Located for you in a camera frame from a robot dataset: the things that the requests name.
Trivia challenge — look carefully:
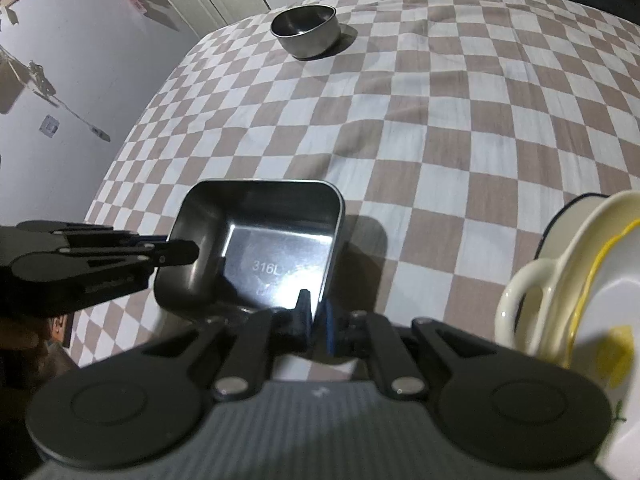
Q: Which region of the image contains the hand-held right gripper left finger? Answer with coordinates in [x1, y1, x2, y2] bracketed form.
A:
[142, 290, 313, 402]

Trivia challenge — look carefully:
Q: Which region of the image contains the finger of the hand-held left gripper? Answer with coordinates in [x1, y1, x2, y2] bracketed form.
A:
[11, 239, 200, 284]
[17, 219, 169, 249]

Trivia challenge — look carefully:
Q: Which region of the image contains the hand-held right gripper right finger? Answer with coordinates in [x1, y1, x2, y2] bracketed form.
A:
[320, 301, 496, 397]

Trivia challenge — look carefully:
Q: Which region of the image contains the large rectangular steel container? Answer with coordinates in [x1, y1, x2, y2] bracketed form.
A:
[152, 179, 347, 326]

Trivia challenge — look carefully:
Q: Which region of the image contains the cream two-handled ceramic bowl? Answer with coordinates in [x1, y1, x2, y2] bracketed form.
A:
[495, 191, 640, 367]

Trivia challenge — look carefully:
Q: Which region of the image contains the lemon print ceramic bowl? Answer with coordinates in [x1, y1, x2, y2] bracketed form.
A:
[565, 225, 640, 480]

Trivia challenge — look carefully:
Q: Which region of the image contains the brown white checkered tablecloth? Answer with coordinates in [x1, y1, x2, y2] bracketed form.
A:
[70, 0, 640, 381]

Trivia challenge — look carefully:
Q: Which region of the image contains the small round steel bowl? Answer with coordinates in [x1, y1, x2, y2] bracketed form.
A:
[270, 4, 342, 60]

